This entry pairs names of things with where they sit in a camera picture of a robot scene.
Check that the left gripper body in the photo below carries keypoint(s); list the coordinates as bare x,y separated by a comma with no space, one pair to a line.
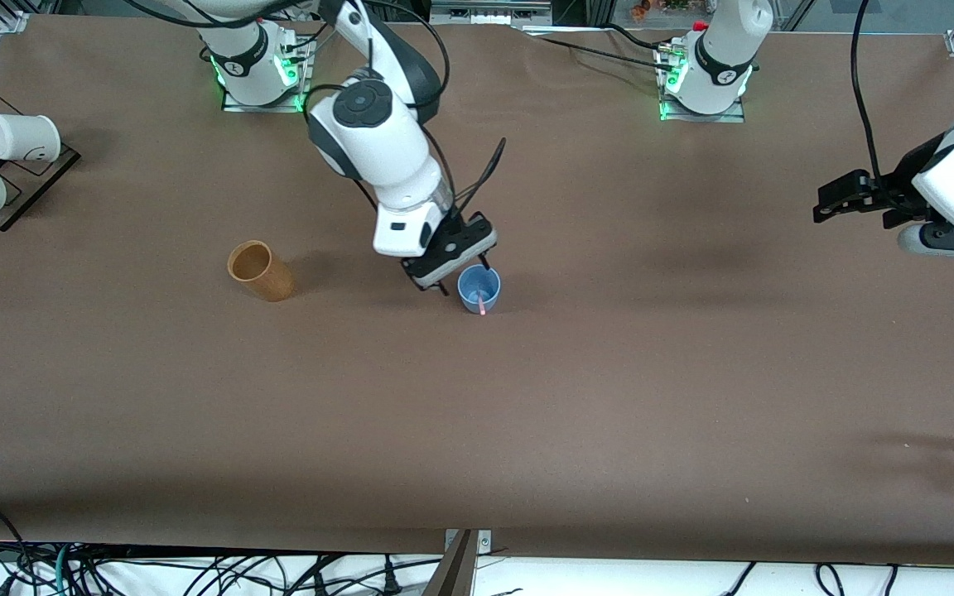
899,187

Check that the blue cup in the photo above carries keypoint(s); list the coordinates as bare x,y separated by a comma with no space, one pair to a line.
470,300

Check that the pink chopstick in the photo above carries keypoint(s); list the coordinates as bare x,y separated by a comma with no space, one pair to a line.
483,305

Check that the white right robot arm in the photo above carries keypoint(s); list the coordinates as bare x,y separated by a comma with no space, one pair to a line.
369,141

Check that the brown wooden cup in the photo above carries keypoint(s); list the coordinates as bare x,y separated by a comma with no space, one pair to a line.
274,283

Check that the grey power strip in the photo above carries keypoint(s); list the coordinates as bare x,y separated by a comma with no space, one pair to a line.
489,12

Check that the orange background object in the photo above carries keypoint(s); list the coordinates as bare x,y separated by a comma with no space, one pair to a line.
640,10

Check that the white mug with face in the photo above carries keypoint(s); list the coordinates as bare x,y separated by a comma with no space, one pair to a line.
21,136

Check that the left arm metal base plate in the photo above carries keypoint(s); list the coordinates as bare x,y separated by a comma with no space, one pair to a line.
725,117

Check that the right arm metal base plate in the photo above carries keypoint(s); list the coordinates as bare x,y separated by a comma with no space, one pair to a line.
270,108

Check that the metal table bracket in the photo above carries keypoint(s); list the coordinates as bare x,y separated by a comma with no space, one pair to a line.
485,542

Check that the grey camera post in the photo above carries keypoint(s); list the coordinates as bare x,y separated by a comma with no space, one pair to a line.
452,575

